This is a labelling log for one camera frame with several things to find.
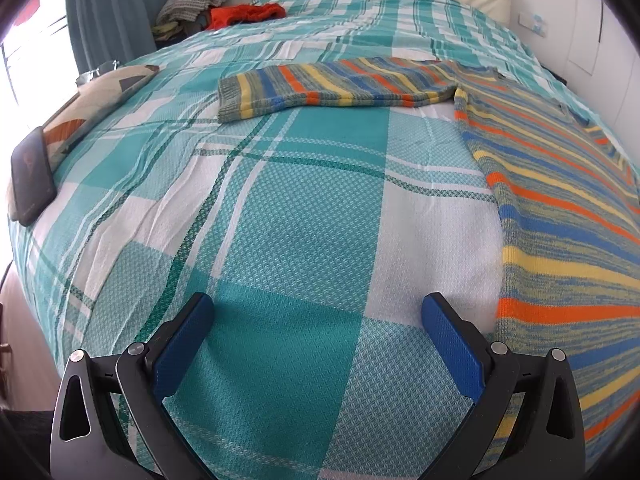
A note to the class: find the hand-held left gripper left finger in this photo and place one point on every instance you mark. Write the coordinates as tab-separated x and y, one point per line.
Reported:
182	345

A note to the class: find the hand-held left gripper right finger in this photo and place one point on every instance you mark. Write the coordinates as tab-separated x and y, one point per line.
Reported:
452	345

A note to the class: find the striped knit sweater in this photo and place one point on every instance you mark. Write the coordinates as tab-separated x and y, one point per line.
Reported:
550	185

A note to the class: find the teal plaid bedspread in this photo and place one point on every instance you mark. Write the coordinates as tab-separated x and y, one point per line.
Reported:
300	210

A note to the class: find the black flat device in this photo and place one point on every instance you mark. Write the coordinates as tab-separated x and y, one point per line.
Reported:
32	175

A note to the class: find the patterned cushion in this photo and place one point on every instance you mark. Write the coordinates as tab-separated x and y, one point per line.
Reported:
95	97

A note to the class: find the green cloth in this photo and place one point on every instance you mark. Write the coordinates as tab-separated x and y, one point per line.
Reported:
165	31

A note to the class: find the orange garment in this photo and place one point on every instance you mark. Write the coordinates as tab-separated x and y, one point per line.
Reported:
240	14

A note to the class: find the blue-grey curtain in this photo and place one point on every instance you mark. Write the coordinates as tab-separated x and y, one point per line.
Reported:
120	5

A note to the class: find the white wardrobe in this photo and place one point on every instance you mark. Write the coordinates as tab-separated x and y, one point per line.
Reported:
590	20

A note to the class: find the white wall socket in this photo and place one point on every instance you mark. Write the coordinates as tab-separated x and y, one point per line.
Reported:
532	22

